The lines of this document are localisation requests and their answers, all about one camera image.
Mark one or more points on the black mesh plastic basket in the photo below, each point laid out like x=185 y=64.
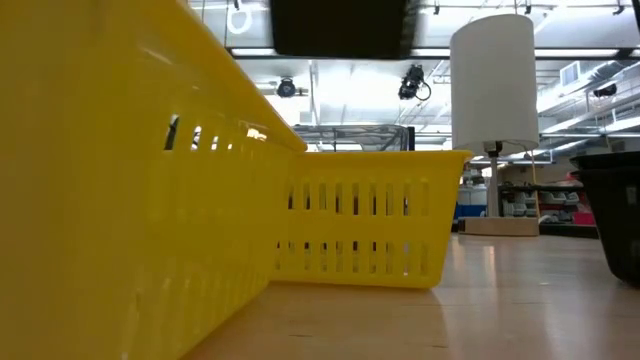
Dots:
x=345 y=27
x=612 y=220

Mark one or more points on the yellow slotted plastic basket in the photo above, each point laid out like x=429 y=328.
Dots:
x=125 y=210

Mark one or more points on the round black ceiling fixture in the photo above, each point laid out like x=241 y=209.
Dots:
x=286 y=88

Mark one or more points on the blue storage bin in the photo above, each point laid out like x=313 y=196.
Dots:
x=471 y=211

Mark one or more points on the white shade lamp wooden base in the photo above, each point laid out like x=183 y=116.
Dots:
x=492 y=85

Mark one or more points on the storage rack with bins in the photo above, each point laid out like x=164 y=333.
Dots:
x=555 y=200

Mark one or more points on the black overhead camera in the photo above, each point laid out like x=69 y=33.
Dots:
x=412 y=82

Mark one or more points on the black rig frame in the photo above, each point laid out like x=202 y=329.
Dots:
x=575 y=52

